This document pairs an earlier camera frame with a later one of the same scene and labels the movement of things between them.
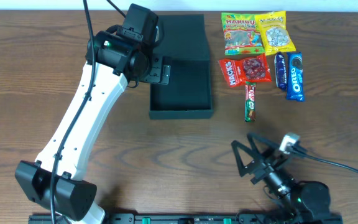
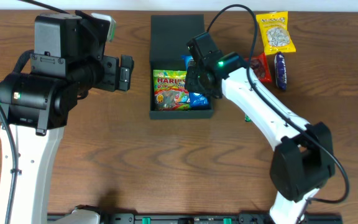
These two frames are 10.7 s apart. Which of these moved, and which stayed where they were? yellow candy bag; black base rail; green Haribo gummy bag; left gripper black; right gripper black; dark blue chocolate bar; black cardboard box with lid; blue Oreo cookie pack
Moved: green Haribo gummy bag; blue Oreo cookie pack; right gripper black; left gripper black
Stayed: yellow candy bag; black cardboard box with lid; black base rail; dark blue chocolate bar
